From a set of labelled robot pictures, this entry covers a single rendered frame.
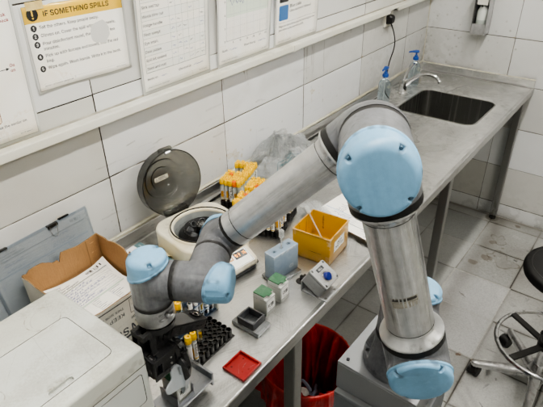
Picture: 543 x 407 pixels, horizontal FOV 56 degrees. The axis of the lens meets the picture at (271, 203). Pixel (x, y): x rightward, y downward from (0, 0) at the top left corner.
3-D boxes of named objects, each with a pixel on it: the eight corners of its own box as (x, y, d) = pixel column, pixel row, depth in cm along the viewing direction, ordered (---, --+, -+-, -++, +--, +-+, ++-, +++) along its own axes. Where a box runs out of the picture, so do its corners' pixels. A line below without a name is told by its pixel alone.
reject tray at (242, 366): (243, 382, 122) (243, 380, 121) (222, 369, 125) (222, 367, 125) (261, 364, 126) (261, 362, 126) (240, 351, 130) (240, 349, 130)
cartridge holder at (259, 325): (258, 338, 134) (258, 329, 132) (232, 324, 138) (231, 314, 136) (271, 326, 137) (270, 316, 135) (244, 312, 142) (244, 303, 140)
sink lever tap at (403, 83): (435, 101, 278) (439, 77, 271) (395, 93, 290) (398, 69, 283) (448, 92, 290) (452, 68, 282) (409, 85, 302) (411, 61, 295)
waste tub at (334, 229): (329, 267, 158) (330, 241, 153) (291, 253, 164) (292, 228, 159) (347, 245, 168) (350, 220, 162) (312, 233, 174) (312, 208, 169)
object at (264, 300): (267, 316, 140) (266, 298, 137) (253, 309, 143) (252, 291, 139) (275, 308, 143) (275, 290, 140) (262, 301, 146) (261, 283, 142)
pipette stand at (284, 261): (278, 287, 151) (277, 260, 145) (261, 276, 155) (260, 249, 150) (301, 271, 157) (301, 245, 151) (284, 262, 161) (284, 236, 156)
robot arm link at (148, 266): (163, 270, 88) (115, 266, 89) (170, 316, 94) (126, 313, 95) (175, 242, 95) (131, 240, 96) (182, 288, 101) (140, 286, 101)
